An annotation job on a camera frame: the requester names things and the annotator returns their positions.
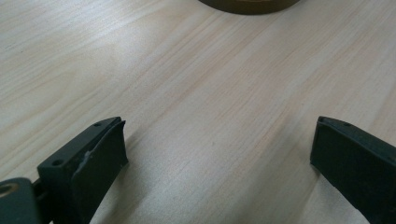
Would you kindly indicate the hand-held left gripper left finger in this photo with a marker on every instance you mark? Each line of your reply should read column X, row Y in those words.
column 84, row 174

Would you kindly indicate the cup rack with brown base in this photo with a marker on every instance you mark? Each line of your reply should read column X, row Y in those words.
column 249, row 6

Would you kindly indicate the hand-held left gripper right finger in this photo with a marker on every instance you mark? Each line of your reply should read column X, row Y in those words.
column 358, row 168

